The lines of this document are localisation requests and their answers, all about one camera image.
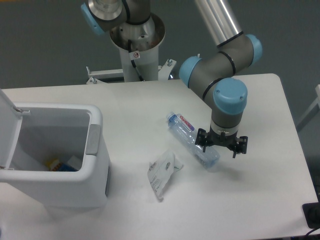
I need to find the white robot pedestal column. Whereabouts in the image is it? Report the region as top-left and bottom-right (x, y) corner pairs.
(110, 13), (166, 82)

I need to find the black pedestal cable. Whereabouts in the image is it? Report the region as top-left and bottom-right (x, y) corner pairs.
(127, 39), (145, 82)

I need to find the blue trash package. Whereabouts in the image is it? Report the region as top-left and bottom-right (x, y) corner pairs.
(59, 163), (78, 172)

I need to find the black device at corner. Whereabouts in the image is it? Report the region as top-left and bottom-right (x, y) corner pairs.
(302, 202), (320, 229)

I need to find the white trash can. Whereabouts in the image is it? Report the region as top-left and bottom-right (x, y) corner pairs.
(0, 102), (110, 208)

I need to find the white frame at right edge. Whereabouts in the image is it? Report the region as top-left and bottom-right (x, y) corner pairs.
(296, 84), (320, 133)

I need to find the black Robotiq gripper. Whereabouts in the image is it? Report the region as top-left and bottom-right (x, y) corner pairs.
(195, 128), (248, 159)

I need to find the clear plastic water bottle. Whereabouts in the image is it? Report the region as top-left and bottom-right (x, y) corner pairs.
(166, 111), (220, 170)

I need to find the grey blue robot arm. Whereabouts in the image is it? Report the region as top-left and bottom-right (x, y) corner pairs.
(81, 0), (263, 155)

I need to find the white pedestal base frame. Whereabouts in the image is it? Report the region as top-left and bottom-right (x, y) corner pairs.
(86, 51), (177, 84)

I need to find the yellow orange trash packet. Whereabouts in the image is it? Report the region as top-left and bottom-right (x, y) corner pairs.
(45, 158), (62, 172)

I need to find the clear plastic wrapper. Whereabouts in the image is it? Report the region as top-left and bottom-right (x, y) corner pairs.
(147, 149), (184, 202)

